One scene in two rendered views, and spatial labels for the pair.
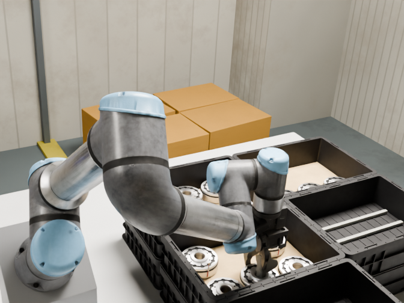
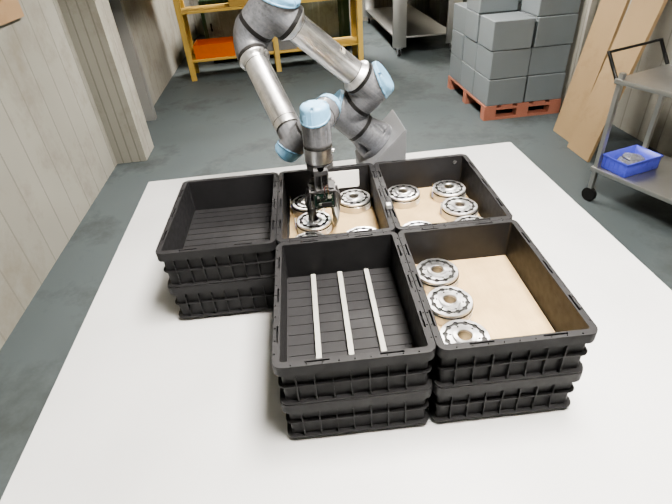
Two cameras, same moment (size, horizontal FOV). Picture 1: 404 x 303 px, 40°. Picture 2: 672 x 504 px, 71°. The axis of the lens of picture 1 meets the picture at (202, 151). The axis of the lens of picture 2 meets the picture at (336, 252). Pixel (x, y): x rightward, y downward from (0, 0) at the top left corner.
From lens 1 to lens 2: 209 cm
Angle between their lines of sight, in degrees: 94
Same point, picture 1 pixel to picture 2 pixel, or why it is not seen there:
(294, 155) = (555, 307)
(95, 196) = (536, 208)
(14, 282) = not seen: hidden behind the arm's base
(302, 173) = (527, 327)
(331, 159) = (546, 353)
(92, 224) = not seen: hidden behind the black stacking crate
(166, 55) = not seen: outside the picture
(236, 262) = (349, 224)
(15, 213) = (505, 172)
